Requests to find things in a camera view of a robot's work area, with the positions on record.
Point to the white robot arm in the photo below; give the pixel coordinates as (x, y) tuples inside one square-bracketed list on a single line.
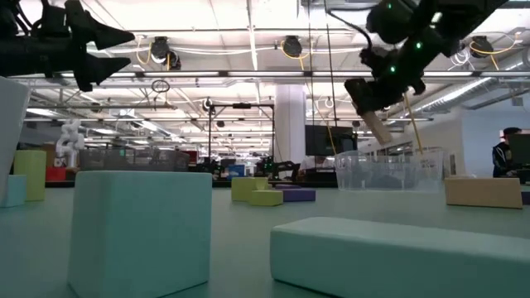
[(69, 140)]

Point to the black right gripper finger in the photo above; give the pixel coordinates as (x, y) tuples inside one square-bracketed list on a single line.
[(372, 97)]

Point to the teal foam cube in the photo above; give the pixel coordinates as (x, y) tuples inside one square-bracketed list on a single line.
[(141, 232)]

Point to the long teal foam block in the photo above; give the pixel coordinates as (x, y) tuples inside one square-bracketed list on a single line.
[(393, 256)]

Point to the black monitor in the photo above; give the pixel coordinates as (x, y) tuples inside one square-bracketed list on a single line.
[(521, 153)]

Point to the red box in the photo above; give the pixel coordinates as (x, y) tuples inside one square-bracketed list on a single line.
[(56, 174)]

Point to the purple foam block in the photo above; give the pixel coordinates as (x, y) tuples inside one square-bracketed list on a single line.
[(526, 198), (300, 195), (287, 186)]

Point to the dark grey plastic bin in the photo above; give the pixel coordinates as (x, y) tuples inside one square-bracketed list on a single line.
[(132, 160)]

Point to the yellow-green foam block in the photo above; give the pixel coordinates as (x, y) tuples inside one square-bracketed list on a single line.
[(261, 183), (266, 198), (30, 174), (242, 188)]

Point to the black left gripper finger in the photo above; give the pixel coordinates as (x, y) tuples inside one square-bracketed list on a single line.
[(95, 33), (99, 70)]

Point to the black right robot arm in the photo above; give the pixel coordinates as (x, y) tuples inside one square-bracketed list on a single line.
[(447, 20)]

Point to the small teal foam block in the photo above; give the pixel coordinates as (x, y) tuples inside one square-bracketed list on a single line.
[(12, 190)]

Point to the white building column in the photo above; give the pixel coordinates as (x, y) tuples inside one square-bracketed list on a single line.
[(290, 124)]

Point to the clear plastic bin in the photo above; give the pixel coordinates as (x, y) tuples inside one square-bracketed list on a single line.
[(389, 169)]

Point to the black background robot arm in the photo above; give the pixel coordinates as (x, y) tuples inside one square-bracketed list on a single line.
[(281, 169)]

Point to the person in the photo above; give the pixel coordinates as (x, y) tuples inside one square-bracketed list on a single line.
[(502, 155)]

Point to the black frame rig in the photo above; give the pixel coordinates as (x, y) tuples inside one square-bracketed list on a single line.
[(242, 106)]

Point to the blue box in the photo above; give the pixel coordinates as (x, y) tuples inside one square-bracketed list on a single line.
[(236, 171)]

